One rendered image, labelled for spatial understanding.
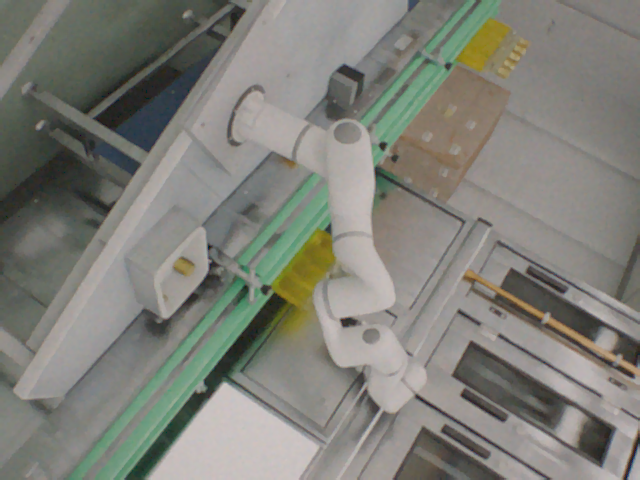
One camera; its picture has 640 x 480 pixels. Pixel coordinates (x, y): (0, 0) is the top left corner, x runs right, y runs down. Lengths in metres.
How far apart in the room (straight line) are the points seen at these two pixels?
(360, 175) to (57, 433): 0.90
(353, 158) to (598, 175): 5.89
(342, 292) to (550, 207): 5.30
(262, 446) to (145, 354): 0.39
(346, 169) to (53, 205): 1.17
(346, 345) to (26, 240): 1.15
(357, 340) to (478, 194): 5.02
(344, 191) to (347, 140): 0.12
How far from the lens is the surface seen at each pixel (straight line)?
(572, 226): 6.46
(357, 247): 1.26
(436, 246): 2.09
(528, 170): 6.70
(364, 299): 1.28
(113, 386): 1.58
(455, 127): 5.69
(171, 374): 1.59
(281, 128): 1.40
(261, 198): 1.70
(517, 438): 1.88
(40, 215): 2.14
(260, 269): 1.60
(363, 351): 1.32
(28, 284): 2.01
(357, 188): 1.24
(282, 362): 1.78
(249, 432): 1.71
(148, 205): 1.39
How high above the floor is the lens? 1.39
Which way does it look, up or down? 13 degrees down
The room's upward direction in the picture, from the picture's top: 121 degrees clockwise
